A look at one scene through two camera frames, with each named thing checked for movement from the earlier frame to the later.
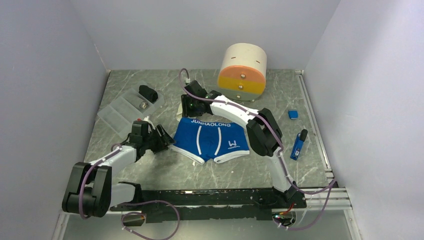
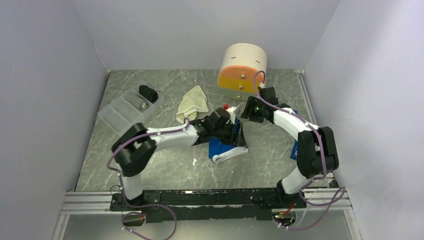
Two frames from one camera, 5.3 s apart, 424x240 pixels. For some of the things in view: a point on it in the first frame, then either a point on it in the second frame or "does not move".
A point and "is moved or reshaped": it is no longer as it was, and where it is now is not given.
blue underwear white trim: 199,140 is moved or reshaped
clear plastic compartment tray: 138,103 does not move
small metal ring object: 143,105 does not move
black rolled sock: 148,93 does not move
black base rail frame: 215,205 does not move
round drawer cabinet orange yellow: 242,72 does not move
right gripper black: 186,111 → 248,111
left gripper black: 161,145 → 237,140
